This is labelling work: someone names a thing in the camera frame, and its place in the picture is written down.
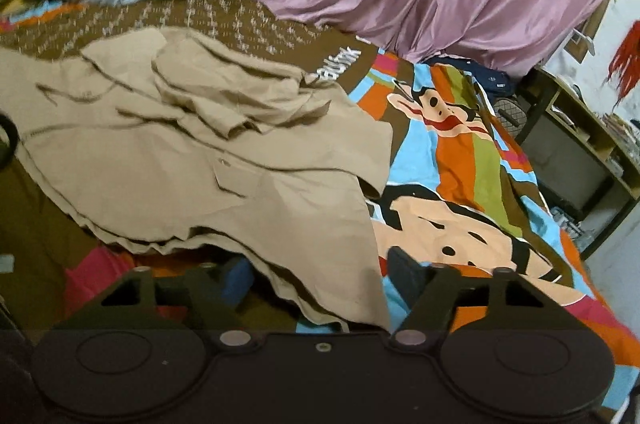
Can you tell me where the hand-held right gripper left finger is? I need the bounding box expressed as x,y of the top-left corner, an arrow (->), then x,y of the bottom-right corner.
47,257 -> 256,350

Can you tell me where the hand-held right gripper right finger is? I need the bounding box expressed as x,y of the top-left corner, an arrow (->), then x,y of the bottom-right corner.
389,247 -> 596,350

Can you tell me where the beige hooded jacket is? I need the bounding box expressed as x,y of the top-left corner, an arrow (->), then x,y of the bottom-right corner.
0,27 -> 394,329

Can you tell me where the cartoon printed bed sheet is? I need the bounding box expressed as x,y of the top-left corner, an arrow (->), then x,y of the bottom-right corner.
0,0 -> 632,402

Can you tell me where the checkered grey bag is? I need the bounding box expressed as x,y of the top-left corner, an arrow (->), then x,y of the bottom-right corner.
491,96 -> 534,141

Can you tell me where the navy blue bag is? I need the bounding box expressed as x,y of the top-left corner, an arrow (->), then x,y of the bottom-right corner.
444,57 -> 517,98

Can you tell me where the wooden side desk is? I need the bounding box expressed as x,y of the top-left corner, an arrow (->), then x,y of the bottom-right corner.
515,68 -> 640,256

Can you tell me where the stack of books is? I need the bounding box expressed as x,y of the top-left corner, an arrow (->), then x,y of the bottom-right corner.
601,111 -> 640,151

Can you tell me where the red hanging tassel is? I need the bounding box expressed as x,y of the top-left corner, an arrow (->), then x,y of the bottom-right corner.
606,18 -> 640,111

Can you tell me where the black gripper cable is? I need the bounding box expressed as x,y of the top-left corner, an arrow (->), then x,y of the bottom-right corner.
0,113 -> 20,171

